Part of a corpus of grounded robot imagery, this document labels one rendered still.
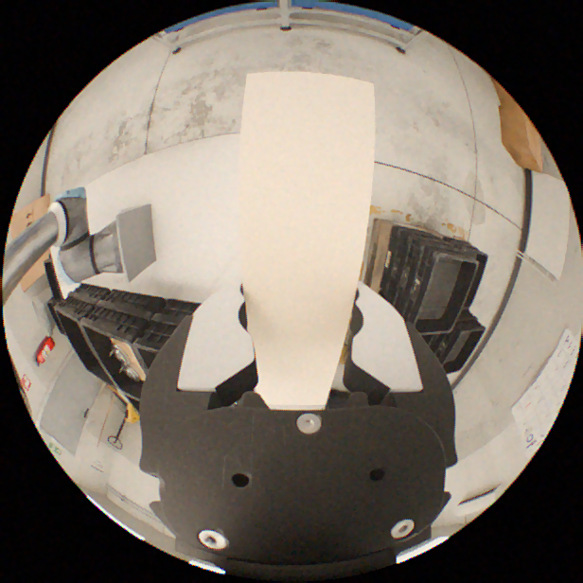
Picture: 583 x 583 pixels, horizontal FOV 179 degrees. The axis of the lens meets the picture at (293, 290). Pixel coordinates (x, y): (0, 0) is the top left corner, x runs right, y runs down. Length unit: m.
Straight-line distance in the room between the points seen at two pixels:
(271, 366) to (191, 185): 0.49
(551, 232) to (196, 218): 2.71
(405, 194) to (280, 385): 1.32
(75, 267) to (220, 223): 0.43
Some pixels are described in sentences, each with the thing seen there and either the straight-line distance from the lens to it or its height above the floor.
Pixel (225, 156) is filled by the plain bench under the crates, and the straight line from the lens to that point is 0.53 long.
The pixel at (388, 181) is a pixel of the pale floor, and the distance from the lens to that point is 1.33.
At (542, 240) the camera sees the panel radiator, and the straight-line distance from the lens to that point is 2.56.
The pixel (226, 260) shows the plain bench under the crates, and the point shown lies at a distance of 0.57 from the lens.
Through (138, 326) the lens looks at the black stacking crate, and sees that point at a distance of 0.64.
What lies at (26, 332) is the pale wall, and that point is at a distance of 3.58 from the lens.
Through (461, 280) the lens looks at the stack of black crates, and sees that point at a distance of 1.10.
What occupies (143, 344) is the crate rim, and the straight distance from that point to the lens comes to 0.56.
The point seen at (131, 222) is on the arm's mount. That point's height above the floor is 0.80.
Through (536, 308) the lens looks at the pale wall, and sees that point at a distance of 2.66.
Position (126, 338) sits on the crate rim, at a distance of 0.60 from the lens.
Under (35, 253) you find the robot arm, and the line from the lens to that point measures 0.51.
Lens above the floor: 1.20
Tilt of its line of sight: 60 degrees down
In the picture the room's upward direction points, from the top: 180 degrees counter-clockwise
